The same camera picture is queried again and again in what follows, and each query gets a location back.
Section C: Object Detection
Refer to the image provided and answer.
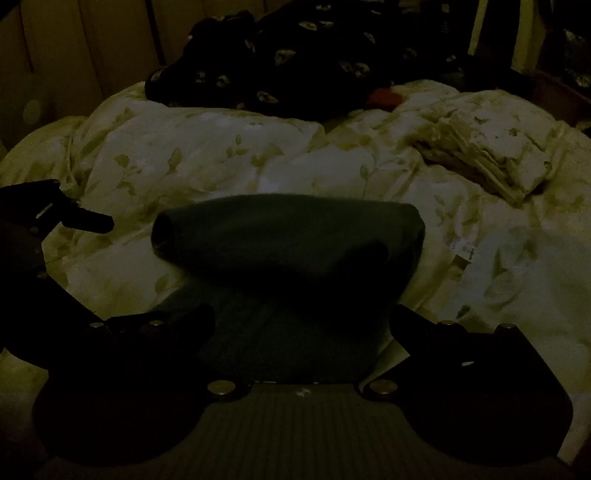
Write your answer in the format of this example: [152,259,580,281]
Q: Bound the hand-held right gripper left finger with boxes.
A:
[84,303,252,403]

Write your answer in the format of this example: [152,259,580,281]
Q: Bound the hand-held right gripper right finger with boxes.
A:
[362,304,539,401]

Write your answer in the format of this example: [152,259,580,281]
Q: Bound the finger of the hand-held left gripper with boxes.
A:
[59,203,115,234]

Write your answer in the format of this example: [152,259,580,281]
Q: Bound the dark green cloth garment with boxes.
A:
[151,194,424,385]

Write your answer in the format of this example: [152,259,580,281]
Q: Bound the white duvet tag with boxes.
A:
[454,244,477,269]

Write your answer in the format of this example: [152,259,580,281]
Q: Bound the white floral duvet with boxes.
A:
[0,80,591,462]

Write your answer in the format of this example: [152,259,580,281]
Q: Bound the beige wardrobe doors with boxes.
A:
[0,0,197,153]

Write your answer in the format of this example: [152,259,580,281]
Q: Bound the folded floral sheet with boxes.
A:
[412,90,563,207]

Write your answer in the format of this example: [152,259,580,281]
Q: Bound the red cloth item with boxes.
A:
[367,88,403,112]

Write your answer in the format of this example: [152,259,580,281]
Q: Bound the dark patterned blanket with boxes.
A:
[145,4,467,123]

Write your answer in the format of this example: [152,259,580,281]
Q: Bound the dark wooden furniture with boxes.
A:
[510,0,591,126]

